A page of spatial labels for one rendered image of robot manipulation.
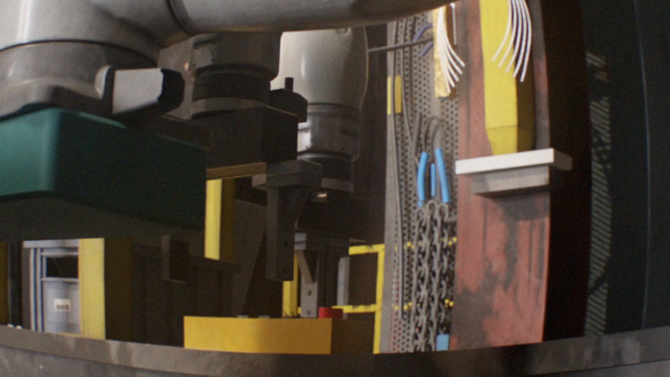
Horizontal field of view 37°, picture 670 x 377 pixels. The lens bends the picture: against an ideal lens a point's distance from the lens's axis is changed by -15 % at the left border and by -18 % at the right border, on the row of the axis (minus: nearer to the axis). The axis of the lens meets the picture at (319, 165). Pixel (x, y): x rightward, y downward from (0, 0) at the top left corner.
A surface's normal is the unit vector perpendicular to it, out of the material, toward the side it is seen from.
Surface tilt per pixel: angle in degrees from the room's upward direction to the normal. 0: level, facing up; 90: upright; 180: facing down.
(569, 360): 90
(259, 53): 90
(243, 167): 180
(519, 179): 90
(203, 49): 90
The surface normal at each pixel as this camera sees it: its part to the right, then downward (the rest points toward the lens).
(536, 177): -0.64, -0.17
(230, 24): -0.17, 0.94
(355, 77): 0.71, -0.02
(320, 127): -0.07, -0.19
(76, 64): 0.32, -0.27
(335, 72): 0.23, -0.09
